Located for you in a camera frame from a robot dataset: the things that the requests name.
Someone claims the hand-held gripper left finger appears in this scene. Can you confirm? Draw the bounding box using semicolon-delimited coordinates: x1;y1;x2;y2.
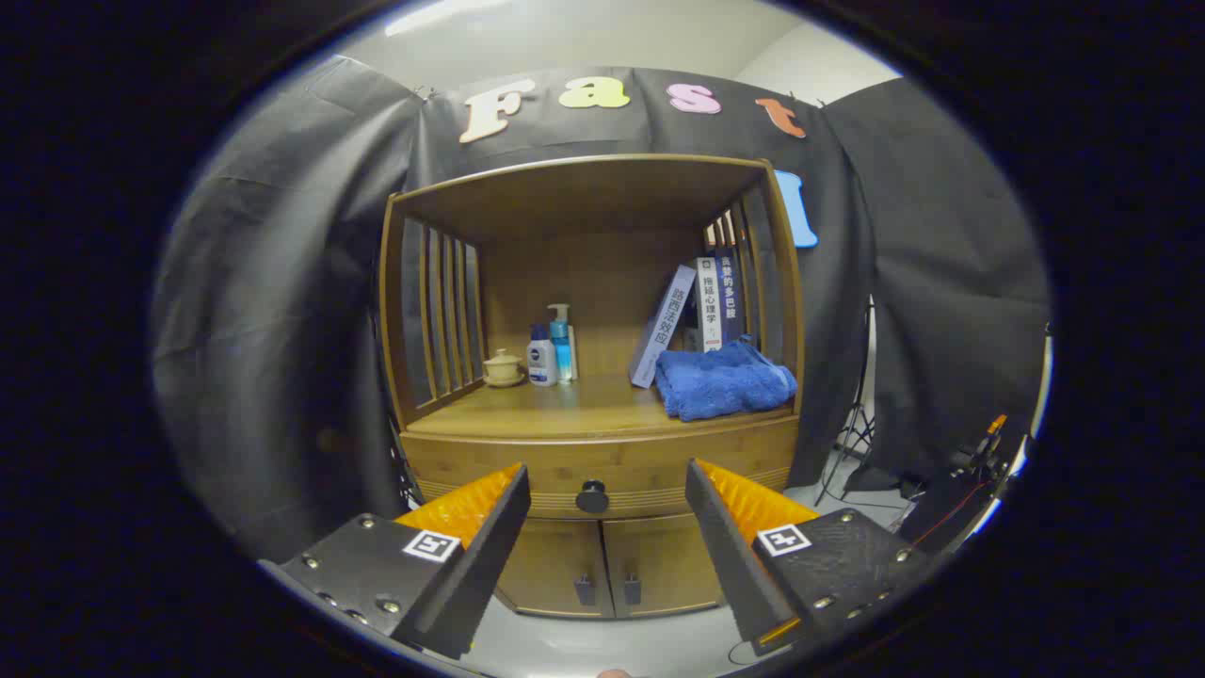
256;461;533;660

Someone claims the red cable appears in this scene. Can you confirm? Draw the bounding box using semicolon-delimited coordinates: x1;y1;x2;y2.
911;480;980;549

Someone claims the wooden cabinet door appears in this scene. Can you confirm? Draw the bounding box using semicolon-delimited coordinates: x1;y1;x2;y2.
496;518;615;620
602;513;726;618

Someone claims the white-spined book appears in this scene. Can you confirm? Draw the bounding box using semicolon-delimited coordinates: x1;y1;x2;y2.
696;257;723;353

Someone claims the black equipment with orange part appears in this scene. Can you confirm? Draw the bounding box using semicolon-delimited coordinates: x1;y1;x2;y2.
899;414;1032;557

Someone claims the black tripod stand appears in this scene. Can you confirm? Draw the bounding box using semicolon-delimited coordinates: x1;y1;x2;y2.
814;297;881;509

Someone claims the white bottle with blue cap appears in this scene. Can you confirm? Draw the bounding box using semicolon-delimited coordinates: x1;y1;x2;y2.
527;324;558;388

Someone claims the blue folded towel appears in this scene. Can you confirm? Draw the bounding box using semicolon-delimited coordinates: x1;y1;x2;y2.
654;336;798;422

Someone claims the dark blue book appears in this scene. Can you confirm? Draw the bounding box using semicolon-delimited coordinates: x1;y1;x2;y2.
715;254;745;346

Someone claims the small beige lidded cup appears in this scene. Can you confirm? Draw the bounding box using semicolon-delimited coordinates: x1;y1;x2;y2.
482;348;526;389

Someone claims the wooden countertop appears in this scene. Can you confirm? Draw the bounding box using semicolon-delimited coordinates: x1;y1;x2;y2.
407;372;796;439

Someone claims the wooden cabinet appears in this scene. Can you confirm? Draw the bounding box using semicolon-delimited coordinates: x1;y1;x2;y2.
377;153;808;621

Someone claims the wooden drawer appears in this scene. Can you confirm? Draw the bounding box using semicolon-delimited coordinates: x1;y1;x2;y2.
400;414;801;519

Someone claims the blue pump bottle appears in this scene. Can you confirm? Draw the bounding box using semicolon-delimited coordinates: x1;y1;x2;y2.
547;303;579;382

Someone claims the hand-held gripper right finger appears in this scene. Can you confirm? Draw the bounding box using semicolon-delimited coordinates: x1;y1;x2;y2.
684;459;933;657

